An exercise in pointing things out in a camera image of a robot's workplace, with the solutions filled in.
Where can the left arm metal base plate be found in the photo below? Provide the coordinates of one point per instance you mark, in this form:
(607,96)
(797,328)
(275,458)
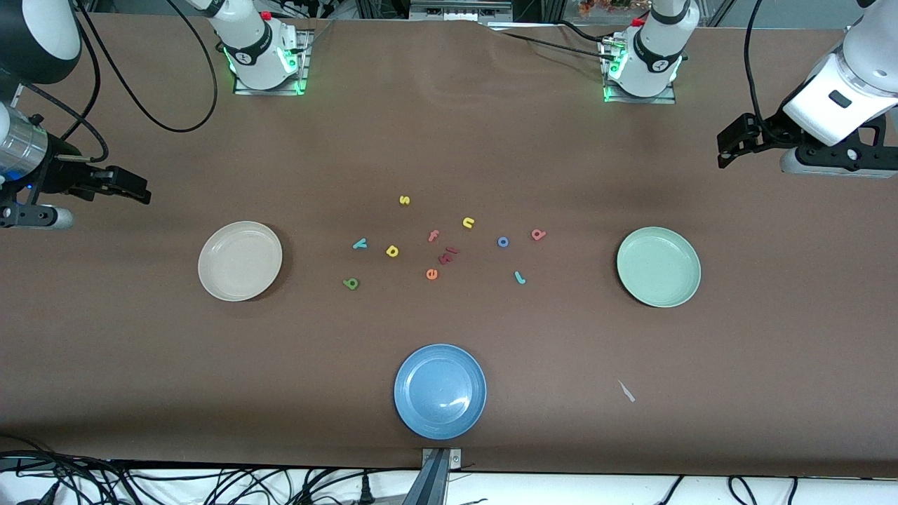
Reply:
(666,99)

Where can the grey metal frame bar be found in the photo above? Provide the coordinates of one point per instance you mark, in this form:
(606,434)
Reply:
(459,10)

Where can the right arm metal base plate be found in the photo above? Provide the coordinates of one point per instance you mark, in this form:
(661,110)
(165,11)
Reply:
(303,70)

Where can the black power plug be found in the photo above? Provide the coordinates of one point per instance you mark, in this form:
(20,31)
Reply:
(365,489)

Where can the beige brown plate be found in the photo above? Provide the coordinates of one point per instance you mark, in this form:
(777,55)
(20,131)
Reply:
(240,261)

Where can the brown table cover sheet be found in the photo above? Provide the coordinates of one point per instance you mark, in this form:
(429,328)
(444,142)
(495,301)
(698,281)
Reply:
(140,351)

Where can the blue plate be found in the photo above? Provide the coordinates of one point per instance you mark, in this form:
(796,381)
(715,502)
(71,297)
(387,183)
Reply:
(440,391)

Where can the light green plate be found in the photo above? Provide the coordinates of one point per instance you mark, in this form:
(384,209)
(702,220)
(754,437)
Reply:
(659,266)

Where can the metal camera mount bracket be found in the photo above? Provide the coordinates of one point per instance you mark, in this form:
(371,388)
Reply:
(440,477)

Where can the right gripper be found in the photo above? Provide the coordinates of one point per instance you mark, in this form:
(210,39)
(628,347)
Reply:
(57,175)

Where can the orange dried flowers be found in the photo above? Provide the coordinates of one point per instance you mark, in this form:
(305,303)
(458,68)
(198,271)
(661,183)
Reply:
(607,5)

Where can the white paper scrap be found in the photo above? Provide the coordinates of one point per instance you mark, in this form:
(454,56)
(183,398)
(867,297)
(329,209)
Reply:
(626,391)

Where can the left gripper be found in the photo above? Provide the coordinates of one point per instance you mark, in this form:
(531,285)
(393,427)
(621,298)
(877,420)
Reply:
(769,131)

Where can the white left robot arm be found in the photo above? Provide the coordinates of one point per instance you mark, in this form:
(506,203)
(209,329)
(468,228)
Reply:
(656,56)

